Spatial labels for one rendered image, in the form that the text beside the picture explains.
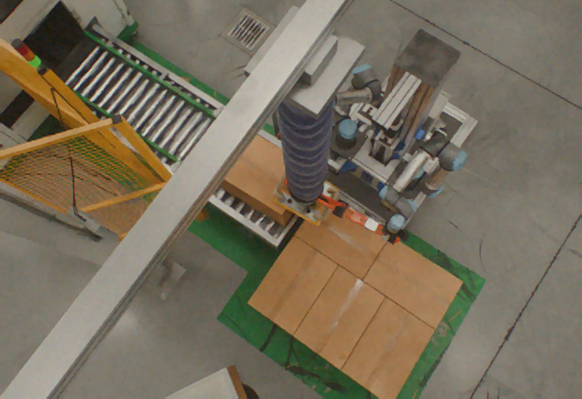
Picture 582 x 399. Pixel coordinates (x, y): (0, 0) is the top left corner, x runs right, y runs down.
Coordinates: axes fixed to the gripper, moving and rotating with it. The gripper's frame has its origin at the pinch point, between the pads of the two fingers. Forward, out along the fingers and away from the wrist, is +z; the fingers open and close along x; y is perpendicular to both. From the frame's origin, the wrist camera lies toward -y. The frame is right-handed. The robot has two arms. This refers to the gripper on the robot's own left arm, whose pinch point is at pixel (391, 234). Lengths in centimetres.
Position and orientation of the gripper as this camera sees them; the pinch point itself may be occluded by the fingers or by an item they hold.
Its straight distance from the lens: 338.2
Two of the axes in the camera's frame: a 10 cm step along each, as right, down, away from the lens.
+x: -5.0, 8.4, -2.3
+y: -8.7, -4.7, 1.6
